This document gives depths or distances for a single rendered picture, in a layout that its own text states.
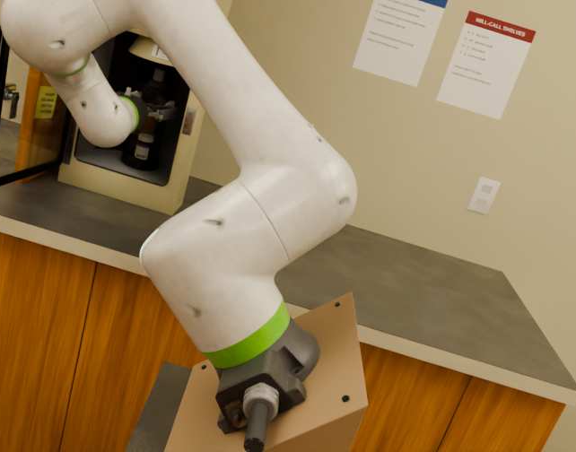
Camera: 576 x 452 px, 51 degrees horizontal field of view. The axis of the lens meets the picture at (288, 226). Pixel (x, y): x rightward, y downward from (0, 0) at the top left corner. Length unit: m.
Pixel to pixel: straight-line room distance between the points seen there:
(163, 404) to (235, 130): 0.43
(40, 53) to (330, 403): 0.60
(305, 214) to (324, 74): 1.24
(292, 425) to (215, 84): 0.44
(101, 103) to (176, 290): 0.67
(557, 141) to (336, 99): 0.70
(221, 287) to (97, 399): 0.94
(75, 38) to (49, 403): 1.03
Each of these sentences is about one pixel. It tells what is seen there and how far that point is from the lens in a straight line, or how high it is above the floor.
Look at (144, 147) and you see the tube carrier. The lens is 1.68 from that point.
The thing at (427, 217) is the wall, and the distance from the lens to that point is 2.05.
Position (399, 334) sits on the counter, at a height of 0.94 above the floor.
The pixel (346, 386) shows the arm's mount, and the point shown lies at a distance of 0.72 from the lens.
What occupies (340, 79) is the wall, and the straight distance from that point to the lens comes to 1.94.
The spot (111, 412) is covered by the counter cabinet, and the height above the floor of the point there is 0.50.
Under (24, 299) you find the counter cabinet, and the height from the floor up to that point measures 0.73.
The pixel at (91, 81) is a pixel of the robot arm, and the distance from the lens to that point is 1.33.
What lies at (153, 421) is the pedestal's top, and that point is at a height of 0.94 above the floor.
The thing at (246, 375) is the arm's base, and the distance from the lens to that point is 0.73.
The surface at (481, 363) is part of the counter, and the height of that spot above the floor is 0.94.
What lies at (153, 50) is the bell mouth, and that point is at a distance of 1.60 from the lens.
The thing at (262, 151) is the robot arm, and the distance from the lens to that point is 0.76.
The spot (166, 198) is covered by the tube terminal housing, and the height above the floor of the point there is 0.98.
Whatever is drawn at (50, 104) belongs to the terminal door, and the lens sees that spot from 1.56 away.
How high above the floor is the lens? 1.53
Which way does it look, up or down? 19 degrees down
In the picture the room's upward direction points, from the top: 17 degrees clockwise
